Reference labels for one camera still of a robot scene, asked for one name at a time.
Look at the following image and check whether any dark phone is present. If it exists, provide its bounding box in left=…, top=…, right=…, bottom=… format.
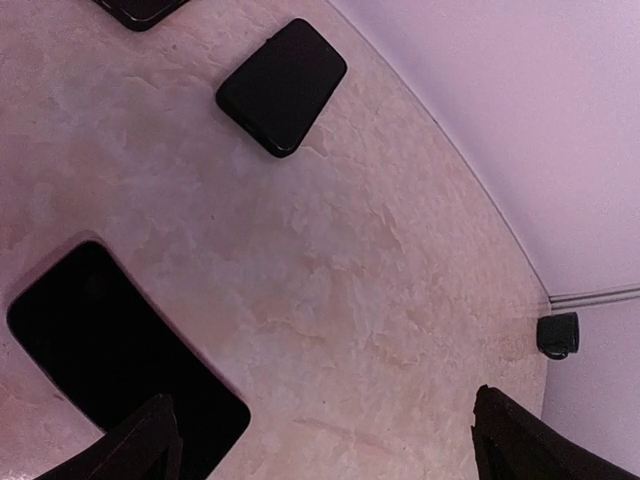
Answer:
left=7, top=241, right=251, bottom=479

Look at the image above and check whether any black phone case horizontal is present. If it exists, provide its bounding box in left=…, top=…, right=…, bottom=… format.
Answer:
left=94, top=0, right=188, bottom=32

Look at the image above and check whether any black cylinder cup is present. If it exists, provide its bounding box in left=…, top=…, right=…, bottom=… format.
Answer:
left=536, top=312, right=580, bottom=361

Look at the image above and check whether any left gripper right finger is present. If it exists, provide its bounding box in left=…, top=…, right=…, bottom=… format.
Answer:
left=471, top=385, right=636, bottom=479

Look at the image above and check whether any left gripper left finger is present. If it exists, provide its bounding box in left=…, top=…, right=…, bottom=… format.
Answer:
left=39, top=395, right=181, bottom=480

